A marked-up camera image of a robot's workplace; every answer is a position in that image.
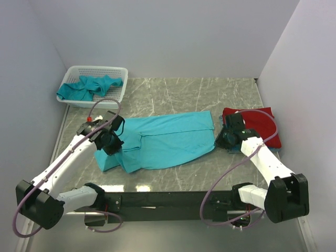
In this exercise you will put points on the folded grey-blue t-shirt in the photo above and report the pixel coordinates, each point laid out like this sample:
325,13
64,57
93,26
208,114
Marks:
221,121

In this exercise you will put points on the light blue t-shirt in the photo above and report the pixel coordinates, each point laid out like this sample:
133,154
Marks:
161,142

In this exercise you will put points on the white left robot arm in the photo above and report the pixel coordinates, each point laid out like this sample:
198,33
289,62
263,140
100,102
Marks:
60,178

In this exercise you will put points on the teal crumpled t-shirt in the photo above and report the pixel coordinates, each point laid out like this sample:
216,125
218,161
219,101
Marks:
87,87

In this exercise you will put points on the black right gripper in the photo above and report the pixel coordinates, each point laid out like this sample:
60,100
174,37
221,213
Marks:
219,142

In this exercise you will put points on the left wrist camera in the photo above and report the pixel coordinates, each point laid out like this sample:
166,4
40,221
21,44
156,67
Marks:
110,122

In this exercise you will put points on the folded blue t-shirt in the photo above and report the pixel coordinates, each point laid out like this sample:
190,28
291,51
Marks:
273,149

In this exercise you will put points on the aluminium rail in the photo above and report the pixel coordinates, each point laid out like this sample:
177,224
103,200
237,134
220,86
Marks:
279,204

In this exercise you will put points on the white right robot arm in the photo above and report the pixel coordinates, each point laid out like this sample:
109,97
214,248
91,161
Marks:
273,178

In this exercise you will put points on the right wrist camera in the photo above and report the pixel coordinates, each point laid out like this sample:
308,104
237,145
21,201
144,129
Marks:
234,122

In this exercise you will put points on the black mounting base bar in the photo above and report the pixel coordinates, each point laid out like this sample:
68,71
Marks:
170,207

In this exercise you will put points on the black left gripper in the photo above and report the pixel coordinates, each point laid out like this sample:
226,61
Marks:
116,147

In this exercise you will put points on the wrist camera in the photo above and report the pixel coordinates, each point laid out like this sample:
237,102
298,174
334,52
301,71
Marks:
234,122
110,122

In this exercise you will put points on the white plastic basket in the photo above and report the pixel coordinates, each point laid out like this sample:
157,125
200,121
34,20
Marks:
114,94

